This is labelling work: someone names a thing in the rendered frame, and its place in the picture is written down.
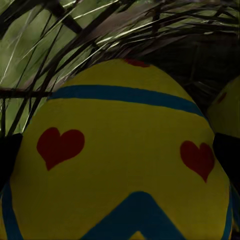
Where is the easter egg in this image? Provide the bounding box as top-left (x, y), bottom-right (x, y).
top-left (205, 74), bottom-right (240, 233)
top-left (0, 58), bottom-right (234, 240)

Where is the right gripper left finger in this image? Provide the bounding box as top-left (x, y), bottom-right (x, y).
top-left (0, 133), bottom-right (23, 192)

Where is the wicker basket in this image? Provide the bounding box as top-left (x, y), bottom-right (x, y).
top-left (0, 0), bottom-right (240, 240)

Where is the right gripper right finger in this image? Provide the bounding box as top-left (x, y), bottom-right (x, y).
top-left (213, 133), bottom-right (240, 195)

